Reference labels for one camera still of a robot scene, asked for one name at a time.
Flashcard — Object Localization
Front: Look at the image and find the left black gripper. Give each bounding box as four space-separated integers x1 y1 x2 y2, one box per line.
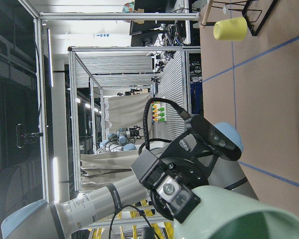
132 131 218 223

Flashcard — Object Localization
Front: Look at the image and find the pale green plastic cup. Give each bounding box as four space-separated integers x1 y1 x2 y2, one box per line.
174 186 299 239

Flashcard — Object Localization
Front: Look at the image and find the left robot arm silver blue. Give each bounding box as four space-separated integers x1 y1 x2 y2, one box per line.
1 122 257 239

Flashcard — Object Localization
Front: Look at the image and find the yellow plastic cup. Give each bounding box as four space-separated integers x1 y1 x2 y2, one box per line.
213 16 248 41

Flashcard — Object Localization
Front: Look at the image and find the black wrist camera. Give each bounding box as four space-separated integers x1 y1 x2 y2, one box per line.
185 115 244 161

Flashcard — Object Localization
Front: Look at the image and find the black wire cup rack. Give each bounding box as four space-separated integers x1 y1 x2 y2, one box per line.
201 0 279 37

